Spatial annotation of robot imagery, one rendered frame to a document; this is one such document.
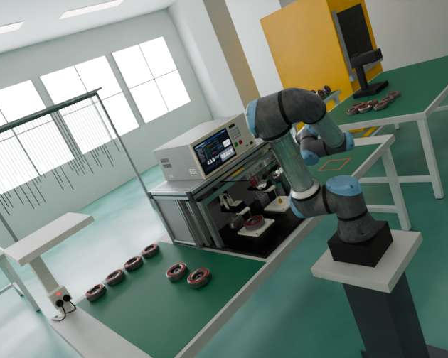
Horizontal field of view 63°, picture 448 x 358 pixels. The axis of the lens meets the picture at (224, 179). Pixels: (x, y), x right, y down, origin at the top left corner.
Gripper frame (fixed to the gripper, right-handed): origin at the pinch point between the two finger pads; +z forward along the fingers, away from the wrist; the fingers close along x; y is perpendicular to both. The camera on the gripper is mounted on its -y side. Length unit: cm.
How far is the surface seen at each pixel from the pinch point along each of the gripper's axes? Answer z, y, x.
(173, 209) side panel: 48, 38, -21
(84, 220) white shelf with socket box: 41, 82, -41
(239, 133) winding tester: 15.8, -8.8, -29.2
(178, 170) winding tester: 37, 25, -36
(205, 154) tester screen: 15.6, 19.3, -29.4
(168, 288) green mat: 42, 70, 11
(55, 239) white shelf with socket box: 41, 97, -40
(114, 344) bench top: 37, 104, 14
